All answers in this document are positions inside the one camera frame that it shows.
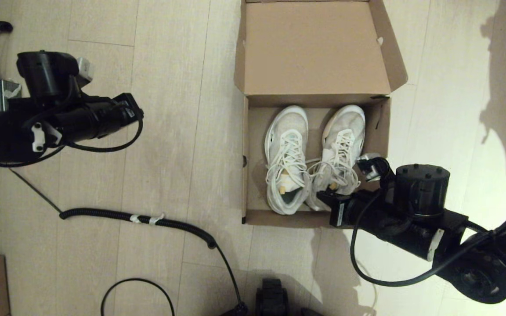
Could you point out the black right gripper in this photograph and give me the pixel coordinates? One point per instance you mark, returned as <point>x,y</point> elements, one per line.
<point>363,215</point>

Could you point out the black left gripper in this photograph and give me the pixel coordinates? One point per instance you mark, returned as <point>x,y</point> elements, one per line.
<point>99,120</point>

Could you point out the white lace-up sneaker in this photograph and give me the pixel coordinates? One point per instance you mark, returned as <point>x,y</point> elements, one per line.
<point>286,127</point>
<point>345,127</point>

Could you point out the brown cardboard shoe box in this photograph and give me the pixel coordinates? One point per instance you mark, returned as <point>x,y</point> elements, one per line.
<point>314,48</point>

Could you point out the white tape wrap with tail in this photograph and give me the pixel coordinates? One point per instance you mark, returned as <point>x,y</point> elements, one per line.
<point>154,220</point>

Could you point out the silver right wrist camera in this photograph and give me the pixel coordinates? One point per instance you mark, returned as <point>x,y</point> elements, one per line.
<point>369,169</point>

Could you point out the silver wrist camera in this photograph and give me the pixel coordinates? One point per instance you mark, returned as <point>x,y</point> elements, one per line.
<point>85,69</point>
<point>369,169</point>

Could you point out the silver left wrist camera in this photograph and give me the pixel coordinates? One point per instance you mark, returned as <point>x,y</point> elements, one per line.
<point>85,69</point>

